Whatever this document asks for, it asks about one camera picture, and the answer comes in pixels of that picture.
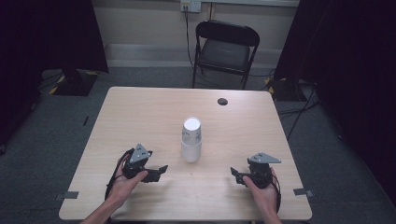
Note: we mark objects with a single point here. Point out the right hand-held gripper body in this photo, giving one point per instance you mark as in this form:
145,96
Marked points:
261,171

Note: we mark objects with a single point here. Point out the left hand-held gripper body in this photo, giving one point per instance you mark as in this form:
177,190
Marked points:
137,157

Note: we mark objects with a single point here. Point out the white wall socket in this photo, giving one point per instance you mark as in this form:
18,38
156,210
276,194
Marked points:
190,5

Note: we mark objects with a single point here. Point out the grey tape strip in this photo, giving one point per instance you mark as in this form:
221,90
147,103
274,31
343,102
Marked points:
302,192
69,195

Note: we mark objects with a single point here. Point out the black folding chair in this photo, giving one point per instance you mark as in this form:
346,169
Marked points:
224,53

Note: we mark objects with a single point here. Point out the person's right hand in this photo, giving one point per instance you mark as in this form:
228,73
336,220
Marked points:
264,196

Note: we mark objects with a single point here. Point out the person's left hand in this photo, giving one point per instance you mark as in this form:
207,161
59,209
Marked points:
123,186

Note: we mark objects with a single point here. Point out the black stand base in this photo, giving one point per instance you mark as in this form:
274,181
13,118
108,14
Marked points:
286,90
74,83

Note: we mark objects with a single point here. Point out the black curtain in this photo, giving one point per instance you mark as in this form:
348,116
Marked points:
351,77
37,46

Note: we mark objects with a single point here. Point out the printed white paper cup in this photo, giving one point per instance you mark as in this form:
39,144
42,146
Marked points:
191,130

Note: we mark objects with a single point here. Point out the plain white paper cup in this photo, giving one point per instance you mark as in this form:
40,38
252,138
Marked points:
191,153

